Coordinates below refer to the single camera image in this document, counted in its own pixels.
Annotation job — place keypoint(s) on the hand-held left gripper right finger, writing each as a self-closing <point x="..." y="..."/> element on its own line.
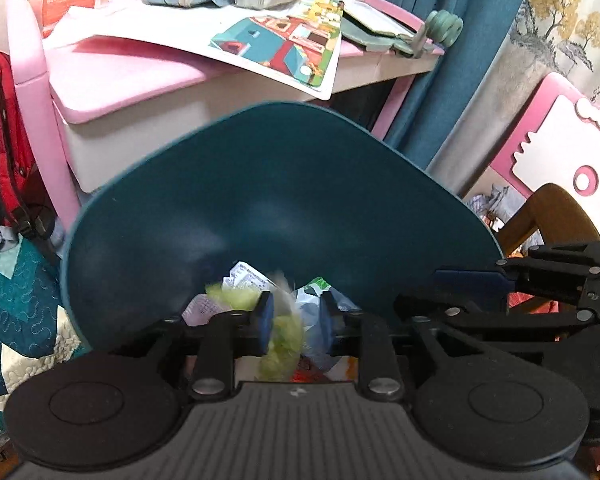
<point x="327" y="320"/>

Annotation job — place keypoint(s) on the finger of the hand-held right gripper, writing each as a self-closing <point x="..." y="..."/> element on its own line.
<point x="470" y="282"/>
<point x="505" y="320"/>

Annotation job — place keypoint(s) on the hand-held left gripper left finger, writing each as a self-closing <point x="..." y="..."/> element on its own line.
<point x="265" y="320"/>

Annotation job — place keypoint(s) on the yellow wrapper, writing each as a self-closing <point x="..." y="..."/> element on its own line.
<point x="285" y="340"/>

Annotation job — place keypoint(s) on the white purple carton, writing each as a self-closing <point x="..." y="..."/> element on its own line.
<point x="242" y="274"/>

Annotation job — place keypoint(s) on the dark teal trash bin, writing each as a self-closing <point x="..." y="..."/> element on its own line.
<point x="280" y="185"/>

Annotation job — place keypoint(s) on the orange red cloth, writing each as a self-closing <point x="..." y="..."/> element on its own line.
<point x="530" y="301"/>

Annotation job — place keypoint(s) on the red printed packet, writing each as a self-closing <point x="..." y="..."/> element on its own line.
<point x="325" y="367"/>

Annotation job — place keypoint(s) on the patterned cloth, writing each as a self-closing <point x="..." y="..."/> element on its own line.
<point x="495" y="205"/>

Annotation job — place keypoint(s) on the wooden chair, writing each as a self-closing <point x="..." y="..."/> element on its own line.
<point x="545" y="215"/>

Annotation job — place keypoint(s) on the pink white board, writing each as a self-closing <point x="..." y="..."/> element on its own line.
<point x="570" y="150"/>

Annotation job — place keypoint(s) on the blue curtain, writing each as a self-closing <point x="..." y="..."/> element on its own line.
<point x="440" y="60"/>

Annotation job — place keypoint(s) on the cream tree print curtain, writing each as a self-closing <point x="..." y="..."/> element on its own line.
<point x="570" y="60"/>

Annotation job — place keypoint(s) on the teal zigzag quilted blanket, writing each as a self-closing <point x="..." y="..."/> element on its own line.
<point x="20" y="300"/>

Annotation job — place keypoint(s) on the mint green clamp knob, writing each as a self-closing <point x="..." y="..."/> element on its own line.
<point x="442" y="30"/>

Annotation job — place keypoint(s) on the colourful picture sheet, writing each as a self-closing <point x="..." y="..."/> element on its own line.
<point x="290" y="45"/>

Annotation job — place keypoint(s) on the grey green notebook case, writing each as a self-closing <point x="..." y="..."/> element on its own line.
<point x="375" y="22"/>

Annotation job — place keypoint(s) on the pink desk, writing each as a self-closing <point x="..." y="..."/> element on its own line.
<point x="125" y="75"/>

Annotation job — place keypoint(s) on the red black backpack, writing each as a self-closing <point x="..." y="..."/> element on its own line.
<point x="7" y="160"/>

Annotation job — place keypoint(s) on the white papers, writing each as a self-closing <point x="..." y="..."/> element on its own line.
<point x="90" y="20"/>

